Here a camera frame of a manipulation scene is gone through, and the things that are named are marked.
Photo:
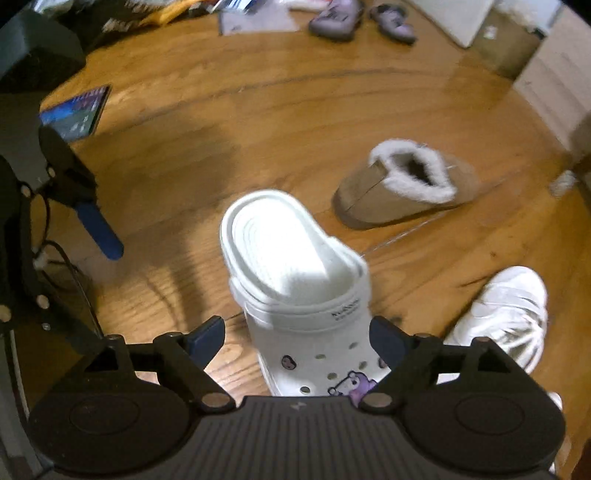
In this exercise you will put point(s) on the white flat board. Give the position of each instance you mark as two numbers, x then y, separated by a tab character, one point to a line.
455	18

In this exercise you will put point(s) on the large pale cardboard box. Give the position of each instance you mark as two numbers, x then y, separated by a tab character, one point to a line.
558	83

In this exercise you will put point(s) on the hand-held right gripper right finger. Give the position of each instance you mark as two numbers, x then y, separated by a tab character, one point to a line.
385	341

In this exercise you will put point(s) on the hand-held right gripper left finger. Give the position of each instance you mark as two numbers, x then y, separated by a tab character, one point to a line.
207	341

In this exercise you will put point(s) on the yellow and black packaging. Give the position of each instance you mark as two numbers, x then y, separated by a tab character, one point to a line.
138	18

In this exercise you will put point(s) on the white clog with purple charms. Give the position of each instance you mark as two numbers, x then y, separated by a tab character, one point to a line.
295	258

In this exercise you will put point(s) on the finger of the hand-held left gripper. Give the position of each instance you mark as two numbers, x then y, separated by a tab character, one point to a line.
99	230

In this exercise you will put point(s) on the small brown cardboard box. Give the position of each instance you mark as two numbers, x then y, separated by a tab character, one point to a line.
508	44

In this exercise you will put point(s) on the clear plastic leg cup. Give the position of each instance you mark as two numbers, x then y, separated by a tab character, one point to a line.
563	183

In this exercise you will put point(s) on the tan fur-lined slipper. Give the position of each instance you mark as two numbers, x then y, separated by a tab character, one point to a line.
364	194

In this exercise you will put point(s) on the grey paper sheet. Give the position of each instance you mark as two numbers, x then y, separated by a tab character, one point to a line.
258	21

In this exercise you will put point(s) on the smartphone with lit screen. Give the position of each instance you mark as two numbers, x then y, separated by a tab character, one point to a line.
74	113

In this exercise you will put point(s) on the white lace-up sneaker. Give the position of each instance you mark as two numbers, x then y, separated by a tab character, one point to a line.
508	314

